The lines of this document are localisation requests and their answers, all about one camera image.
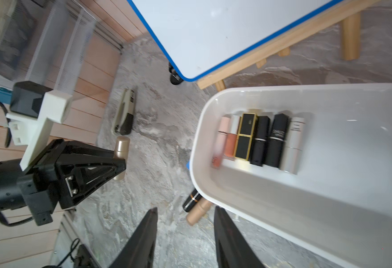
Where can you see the black gold square lipstick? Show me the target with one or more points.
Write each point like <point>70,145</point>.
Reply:
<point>245,136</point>

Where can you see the black round lipstick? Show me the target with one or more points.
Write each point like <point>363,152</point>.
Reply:
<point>276,140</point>

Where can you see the black lipstick silver band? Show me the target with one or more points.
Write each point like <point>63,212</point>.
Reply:
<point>259,141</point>

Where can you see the beige lipstick tube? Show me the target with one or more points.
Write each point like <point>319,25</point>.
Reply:
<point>198,211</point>

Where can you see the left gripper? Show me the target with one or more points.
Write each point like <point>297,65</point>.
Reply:
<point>65,173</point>

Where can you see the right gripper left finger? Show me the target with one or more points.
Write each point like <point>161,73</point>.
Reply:
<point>139,249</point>

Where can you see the silver lipstick tube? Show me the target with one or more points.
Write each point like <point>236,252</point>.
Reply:
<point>292,147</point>

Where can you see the pale pink lip gloss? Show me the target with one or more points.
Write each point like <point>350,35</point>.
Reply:
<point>220,142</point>

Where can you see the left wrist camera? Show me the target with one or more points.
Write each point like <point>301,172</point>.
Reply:
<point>34,109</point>

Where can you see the white wire wall shelf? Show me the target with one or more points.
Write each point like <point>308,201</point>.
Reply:
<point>43,42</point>

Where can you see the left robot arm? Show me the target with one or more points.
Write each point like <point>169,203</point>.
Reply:
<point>13,210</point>

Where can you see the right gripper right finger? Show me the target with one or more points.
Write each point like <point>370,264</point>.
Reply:
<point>233,251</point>

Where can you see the black stapler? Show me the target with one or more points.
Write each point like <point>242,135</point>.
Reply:
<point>175,79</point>

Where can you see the white plastic storage box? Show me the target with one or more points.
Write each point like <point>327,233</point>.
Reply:
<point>339,203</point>

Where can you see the gold lipstick tube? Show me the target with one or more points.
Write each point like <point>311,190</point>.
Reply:
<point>121,150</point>

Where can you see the pink gloss silver cap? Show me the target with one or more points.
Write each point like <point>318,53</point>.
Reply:
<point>232,136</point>

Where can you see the black lipstick gold band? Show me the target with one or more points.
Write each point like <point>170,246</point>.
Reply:
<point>193,198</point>

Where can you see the blue framed whiteboard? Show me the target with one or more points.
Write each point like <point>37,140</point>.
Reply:
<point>199,37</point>

